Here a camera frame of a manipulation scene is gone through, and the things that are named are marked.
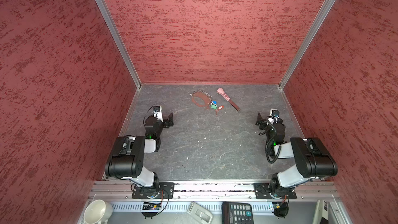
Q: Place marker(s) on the left aluminium corner post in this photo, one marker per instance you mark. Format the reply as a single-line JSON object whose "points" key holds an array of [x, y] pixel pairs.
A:
{"points": [[118, 41]]}

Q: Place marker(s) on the pink handled knife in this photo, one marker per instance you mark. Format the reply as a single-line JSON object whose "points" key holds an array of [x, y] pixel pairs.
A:
{"points": [[221, 92]]}

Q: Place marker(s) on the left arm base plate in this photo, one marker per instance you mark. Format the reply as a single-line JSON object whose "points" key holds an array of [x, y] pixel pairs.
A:
{"points": [[162, 190]]}

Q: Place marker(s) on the grey plastic device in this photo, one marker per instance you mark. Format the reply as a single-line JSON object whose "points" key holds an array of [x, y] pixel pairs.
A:
{"points": [[199, 213]]}

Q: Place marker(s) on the right aluminium corner post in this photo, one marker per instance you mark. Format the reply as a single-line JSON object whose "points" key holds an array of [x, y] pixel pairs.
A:
{"points": [[315, 26]]}

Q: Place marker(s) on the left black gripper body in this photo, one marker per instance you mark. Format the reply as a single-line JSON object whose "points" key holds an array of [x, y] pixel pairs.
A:
{"points": [[166, 122]]}

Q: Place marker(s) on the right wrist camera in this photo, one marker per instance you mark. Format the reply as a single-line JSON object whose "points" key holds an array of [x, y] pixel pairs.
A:
{"points": [[274, 113]]}

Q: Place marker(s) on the red key tag key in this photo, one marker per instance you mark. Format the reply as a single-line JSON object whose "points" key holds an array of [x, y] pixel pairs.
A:
{"points": [[219, 109]]}

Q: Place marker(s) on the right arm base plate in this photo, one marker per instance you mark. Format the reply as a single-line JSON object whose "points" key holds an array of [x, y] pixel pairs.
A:
{"points": [[271, 191]]}

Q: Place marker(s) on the black calculator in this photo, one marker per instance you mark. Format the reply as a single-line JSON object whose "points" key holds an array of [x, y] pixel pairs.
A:
{"points": [[237, 213]]}

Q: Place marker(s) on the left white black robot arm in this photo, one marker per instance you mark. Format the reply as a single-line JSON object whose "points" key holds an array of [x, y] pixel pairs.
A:
{"points": [[126, 161]]}

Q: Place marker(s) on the aluminium front rail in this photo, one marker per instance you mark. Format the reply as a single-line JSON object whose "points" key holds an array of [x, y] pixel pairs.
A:
{"points": [[212, 190]]}

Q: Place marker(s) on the white mug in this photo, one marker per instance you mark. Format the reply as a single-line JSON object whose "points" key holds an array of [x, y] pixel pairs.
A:
{"points": [[98, 212]]}

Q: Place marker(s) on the aluminium corner post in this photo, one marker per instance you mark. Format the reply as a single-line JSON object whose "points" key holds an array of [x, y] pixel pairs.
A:
{"points": [[118, 41], [315, 26]]}

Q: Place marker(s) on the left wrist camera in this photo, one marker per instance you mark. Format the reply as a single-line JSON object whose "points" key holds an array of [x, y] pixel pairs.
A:
{"points": [[157, 112]]}

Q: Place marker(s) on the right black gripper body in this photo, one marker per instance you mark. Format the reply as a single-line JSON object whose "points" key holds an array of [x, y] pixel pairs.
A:
{"points": [[261, 123]]}

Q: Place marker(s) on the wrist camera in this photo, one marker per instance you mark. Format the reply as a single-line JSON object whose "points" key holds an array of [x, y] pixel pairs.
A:
{"points": [[274, 113], [157, 112]]}

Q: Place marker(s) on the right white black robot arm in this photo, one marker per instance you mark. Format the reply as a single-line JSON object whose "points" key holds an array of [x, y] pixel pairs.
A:
{"points": [[312, 160]]}

